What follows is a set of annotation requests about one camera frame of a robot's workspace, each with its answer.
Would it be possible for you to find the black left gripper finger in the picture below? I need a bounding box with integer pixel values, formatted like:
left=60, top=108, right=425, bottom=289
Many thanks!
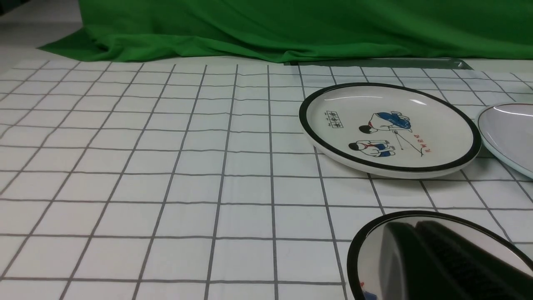
left=379, top=220, right=532, bottom=300

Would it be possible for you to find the black-rimmed cartoon bowl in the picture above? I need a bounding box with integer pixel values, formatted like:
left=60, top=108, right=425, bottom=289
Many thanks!
left=346, top=210, right=533, bottom=300

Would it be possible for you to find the black-rimmed cartoon plate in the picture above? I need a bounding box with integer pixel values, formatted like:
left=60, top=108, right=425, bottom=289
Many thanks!
left=298, top=83, right=482, bottom=179

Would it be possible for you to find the pale blue plate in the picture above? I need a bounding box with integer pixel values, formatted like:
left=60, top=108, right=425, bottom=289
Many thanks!
left=475, top=102, right=533, bottom=178

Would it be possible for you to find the green backdrop cloth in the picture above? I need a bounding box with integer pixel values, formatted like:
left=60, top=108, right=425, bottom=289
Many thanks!
left=41, top=0, right=533, bottom=63

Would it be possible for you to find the grey metal table bracket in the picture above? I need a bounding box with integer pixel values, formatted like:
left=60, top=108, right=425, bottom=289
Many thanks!
left=284, top=57, right=473, bottom=70

